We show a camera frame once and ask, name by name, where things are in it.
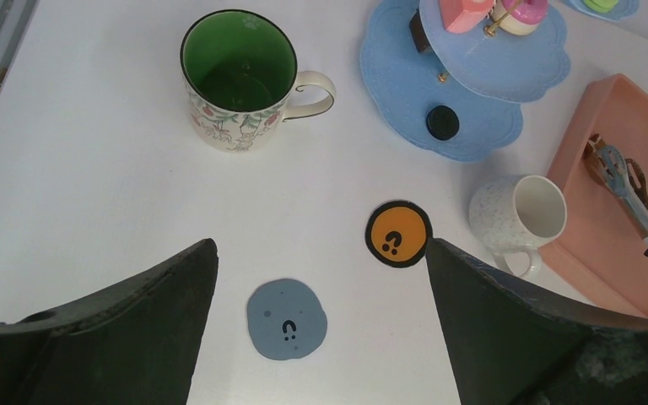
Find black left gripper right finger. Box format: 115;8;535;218
426;239;648;404

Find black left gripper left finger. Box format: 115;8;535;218
0;239;219;404

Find metal tongs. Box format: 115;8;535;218
597;145;648;247

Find black sandwich cookie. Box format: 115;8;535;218
425;105;460;141

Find green macaron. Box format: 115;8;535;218
582;0;618;14

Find pink frosted donut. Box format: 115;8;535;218
491;0;549;35

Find dark chocolate swirl roll cake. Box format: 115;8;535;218
409;8;432;54

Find light pink swirl roll cake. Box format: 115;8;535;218
439;0;495;34

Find star-shaped brown cookie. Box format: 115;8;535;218
581;133;607;187

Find pink rectangular tray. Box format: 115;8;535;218
540;73;648;318

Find white speckled mug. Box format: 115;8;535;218
468;175;568;278

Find blue-grey round coaster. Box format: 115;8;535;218
246;278;328;361

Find orange black-rimmed coaster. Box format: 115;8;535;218
364;200;433;268

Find blue three-tier cake stand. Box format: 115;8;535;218
359;1;571;163

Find green-lined floral cream mug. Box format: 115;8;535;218
179;9;337;153

